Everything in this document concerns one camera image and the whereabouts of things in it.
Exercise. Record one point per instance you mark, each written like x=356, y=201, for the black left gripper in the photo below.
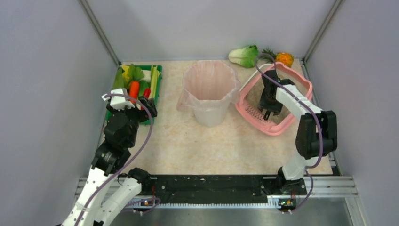
x=148, y=107

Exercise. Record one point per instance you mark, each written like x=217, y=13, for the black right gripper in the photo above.
x=267, y=103

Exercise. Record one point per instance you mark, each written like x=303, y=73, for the pink plastic bin liner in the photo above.
x=208, y=85

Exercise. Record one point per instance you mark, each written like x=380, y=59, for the white trash bin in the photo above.
x=211, y=117

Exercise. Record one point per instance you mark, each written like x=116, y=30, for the black litter scoop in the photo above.
x=266, y=115

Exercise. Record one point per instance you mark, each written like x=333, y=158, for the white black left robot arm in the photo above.
x=111, y=158

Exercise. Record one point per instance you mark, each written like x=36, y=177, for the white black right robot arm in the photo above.
x=316, y=136

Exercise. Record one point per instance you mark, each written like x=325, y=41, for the pink white litter box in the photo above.
x=248, y=112

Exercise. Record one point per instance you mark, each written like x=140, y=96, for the beige cat litter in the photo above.
x=254, y=95

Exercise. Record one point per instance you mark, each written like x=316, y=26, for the orange toy pineapple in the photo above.
x=286, y=58

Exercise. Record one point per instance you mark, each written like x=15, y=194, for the toy napa cabbage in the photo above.
x=245, y=56

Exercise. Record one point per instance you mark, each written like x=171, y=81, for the red toy chili pepper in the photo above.
x=146, y=95

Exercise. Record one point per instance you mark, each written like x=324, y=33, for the orange toy carrot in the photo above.
x=134, y=89

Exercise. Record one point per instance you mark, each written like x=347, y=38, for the large green leaf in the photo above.
x=120, y=80

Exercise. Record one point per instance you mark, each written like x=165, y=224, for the green plastic tray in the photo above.
x=143, y=72

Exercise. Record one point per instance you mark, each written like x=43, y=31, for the yellow toy corn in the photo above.
x=125, y=73

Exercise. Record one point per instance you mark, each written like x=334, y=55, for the white green toy celery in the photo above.
x=154, y=79

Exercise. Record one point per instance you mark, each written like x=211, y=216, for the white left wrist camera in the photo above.
x=118, y=102

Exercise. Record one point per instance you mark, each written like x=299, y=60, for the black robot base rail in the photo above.
x=220, y=189

